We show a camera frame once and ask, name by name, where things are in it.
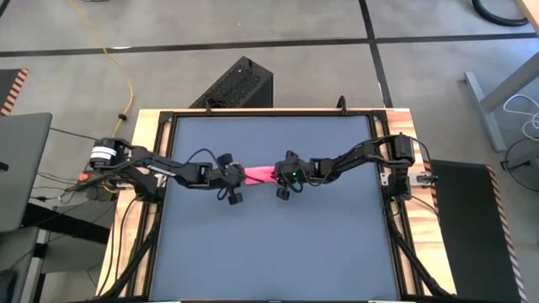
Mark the red towel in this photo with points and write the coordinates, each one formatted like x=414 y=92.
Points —
x=261 y=175

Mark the grey flat panel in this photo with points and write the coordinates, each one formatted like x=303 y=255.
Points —
x=17 y=252

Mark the small black striped-edge mat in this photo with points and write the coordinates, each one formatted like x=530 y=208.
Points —
x=10 y=84

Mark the grey desk frame leg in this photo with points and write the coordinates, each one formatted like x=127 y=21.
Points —
x=482 y=105

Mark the grey laptop lid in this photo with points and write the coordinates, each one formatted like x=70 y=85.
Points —
x=21 y=168

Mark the wooden desk corner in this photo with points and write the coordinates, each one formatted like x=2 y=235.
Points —
x=532 y=10

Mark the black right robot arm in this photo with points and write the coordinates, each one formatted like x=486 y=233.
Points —
x=362 y=149

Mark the black frame clamp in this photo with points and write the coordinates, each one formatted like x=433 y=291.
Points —
x=342 y=104
x=208 y=107

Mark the black perforated computer tower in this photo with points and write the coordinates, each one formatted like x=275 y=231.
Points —
x=240 y=84

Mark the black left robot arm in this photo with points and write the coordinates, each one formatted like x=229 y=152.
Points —
x=168 y=167

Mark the large black striped-edge mat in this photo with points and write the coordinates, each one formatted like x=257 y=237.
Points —
x=471 y=244

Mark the black desk base bar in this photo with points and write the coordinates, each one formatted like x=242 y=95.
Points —
x=63 y=223

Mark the dark grey table mat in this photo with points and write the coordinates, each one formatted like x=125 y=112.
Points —
x=273 y=252

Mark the orange plug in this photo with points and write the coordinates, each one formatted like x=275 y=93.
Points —
x=83 y=177

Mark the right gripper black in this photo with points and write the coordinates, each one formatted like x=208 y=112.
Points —
x=295 y=172

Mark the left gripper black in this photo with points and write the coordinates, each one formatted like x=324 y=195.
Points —
x=229 y=177

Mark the black metal table frame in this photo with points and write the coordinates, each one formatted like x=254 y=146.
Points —
x=273 y=113

